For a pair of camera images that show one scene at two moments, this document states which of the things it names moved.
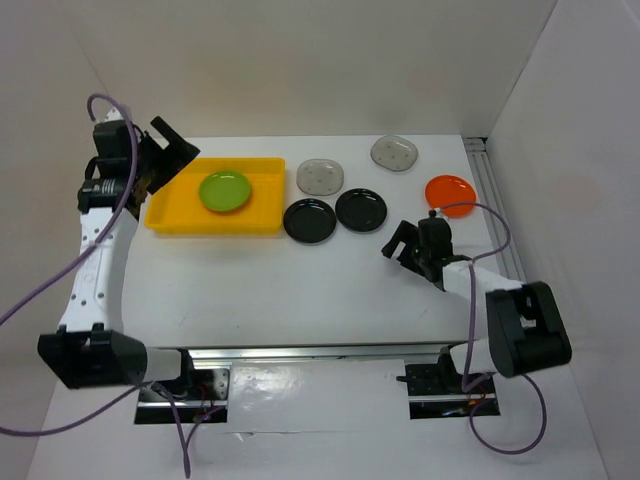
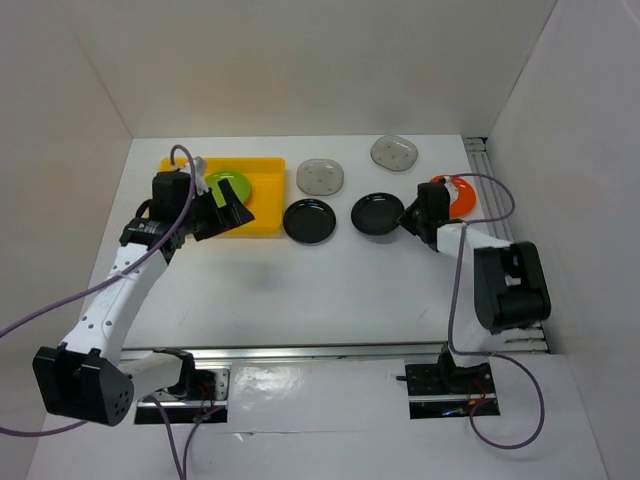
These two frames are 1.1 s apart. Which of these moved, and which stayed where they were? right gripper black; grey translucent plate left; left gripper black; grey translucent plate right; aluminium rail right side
Moved: right gripper black; left gripper black
Stayed: grey translucent plate left; aluminium rail right side; grey translucent plate right
